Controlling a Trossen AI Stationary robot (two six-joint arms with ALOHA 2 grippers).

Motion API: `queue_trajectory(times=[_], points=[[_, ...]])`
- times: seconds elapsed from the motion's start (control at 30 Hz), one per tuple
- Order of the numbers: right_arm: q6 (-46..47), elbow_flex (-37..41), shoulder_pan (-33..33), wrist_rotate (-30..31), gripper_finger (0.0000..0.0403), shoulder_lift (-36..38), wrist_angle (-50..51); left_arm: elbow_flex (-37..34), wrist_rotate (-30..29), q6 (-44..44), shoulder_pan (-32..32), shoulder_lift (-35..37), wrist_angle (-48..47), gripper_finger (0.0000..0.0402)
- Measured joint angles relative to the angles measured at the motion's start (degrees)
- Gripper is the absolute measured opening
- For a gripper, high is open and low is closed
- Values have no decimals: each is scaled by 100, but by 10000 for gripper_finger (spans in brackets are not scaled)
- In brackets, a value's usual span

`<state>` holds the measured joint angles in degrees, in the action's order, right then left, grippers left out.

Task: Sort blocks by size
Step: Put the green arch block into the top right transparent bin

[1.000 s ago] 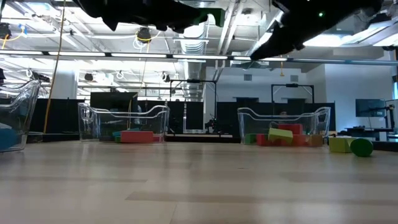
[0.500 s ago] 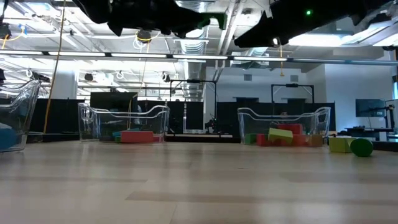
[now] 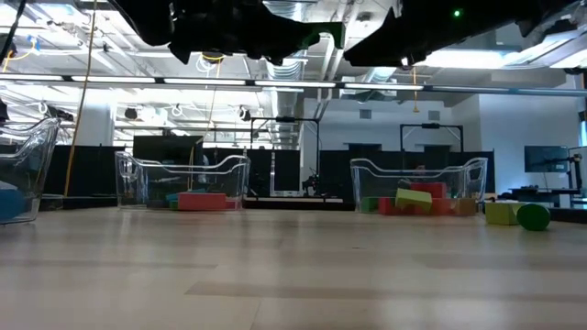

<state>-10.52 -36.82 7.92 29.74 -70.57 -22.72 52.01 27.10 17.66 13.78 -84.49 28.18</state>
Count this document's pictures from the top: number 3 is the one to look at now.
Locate lime green triangle block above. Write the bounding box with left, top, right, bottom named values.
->
left=394, top=187, right=434, bottom=214

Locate large silver ventilation duct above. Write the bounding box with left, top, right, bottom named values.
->
left=260, top=0, right=307, bottom=146

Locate small black tripod device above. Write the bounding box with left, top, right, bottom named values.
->
left=301, top=172, right=323, bottom=197

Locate black partition wall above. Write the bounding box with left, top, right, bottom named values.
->
left=45, top=135, right=497, bottom=201

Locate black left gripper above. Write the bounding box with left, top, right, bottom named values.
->
left=169, top=0, right=323, bottom=66

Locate orange arch block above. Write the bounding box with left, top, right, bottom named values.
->
left=430, top=197, right=455, bottom=216

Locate clear plastic bin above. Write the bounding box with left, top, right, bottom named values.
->
left=0, top=117, right=62, bottom=226
left=114, top=150, right=252, bottom=211
left=349, top=157, right=489, bottom=215

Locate blue cylinder block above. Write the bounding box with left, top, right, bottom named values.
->
left=0, top=188, right=28, bottom=221

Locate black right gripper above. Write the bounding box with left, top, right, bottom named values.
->
left=342, top=0, right=520, bottom=68

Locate black aluminium table frame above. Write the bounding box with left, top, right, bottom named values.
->
left=39, top=194, right=587, bottom=225

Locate black metal stand frame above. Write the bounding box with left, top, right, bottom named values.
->
left=399, top=122, right=464, bottom=160

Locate background desk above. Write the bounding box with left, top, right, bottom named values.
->
left=497, top=184, right=587, bottom=208

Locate dark wall monitor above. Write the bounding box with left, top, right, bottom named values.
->
left=523, top=145, right=570, bottom=174

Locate yellow hanging cable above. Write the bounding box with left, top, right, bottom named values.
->
left=62, top=0, right=98, bottom=199
left=411, top=66, right=420, bottom=114

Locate long ceiling light bar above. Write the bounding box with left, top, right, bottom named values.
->
left=0, top=73, right=426, bottom=92

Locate orange rectangular block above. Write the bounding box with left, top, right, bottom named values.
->
left=177, top=192, right=228, bottom=212

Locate slanted silver ventilation duct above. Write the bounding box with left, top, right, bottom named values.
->
left=361, top=65, right=404, bottom=88

